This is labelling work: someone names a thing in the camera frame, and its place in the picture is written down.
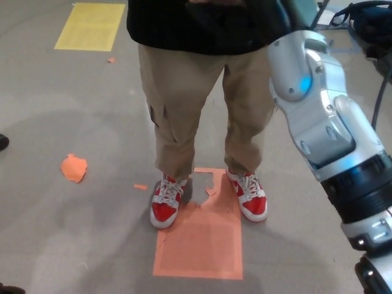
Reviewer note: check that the tiny orange paper scrap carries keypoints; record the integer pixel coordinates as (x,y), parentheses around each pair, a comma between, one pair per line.
(111,60)

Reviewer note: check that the white paper sheet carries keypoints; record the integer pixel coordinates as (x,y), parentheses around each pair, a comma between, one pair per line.
(325,17)

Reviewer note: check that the black shoe toe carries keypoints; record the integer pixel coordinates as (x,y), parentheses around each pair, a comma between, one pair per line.
(3,142)

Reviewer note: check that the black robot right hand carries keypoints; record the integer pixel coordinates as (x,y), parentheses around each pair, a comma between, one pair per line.
(283,15)

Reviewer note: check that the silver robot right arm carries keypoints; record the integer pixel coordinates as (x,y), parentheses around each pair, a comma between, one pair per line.
(321,116)

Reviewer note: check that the red white right sneaker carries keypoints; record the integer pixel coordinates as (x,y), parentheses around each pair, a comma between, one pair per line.
(165,208)

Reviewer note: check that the large torn orange paper scrap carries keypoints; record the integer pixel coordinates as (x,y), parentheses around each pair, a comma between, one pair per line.
(73,168)

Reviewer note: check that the black shoe with green dot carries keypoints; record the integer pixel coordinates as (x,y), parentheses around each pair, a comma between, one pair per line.
(10,290)

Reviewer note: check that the black chair leg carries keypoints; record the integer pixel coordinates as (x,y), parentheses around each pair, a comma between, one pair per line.
(320,13)

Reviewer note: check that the black t-shirt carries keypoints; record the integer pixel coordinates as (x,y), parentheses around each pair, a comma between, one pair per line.
(199,27)

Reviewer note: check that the blue backpack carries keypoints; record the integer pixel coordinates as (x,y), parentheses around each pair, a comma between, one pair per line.
(370,18)

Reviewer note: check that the khaki cargo pants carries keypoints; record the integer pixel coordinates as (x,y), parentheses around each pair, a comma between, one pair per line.
(177,122)

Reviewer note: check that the red white sneaker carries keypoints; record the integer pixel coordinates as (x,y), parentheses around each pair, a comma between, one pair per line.
(165,208)
(251,197)

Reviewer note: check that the dark grey bag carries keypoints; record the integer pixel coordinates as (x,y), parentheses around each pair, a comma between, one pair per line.
(381,56)

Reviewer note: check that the yellow rectangular floor marking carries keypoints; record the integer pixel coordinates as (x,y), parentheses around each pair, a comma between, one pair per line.
(92,26)

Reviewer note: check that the red white left sneaker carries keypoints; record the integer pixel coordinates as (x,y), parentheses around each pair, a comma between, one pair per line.
(251,197)

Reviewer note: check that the orange rectangular floor marking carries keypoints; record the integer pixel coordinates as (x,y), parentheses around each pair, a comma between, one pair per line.
(200,245)

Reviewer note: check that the small orange paper strip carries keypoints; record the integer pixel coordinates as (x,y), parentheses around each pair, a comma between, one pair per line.
(140,186)

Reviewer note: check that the person's bare right hand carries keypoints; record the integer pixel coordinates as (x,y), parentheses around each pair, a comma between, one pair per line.
(202,1)

